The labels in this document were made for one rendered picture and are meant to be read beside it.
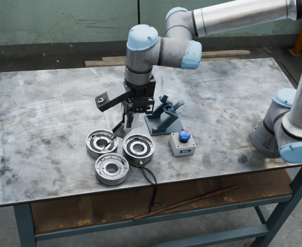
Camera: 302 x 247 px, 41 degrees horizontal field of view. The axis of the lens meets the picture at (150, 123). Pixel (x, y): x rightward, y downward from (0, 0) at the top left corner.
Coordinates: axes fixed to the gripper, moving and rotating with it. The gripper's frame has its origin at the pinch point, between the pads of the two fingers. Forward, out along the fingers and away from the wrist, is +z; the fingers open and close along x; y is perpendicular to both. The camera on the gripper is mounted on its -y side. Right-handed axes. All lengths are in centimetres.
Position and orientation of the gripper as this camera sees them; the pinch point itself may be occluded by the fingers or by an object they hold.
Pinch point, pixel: (124, 127)
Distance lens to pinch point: 127.6
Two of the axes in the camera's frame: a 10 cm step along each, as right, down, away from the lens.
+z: -1.3, 6.9, 7.1
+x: -2.6, -7.2, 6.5
